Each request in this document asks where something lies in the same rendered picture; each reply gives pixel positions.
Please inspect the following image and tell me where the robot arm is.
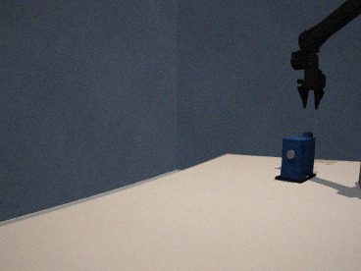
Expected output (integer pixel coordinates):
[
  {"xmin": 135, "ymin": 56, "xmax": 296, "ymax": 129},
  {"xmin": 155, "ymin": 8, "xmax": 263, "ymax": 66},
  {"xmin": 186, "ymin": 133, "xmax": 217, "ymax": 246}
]
[{"xmin": 290, "ymin": 0, "xmax": 361, "ymax": 70}]

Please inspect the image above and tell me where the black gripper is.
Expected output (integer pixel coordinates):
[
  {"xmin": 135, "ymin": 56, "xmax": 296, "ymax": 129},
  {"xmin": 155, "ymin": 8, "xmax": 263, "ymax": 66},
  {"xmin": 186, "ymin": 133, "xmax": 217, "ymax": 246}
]
[{"xmin": 297, "ymin": 66, "xmax": 326, "ymax": 110}]

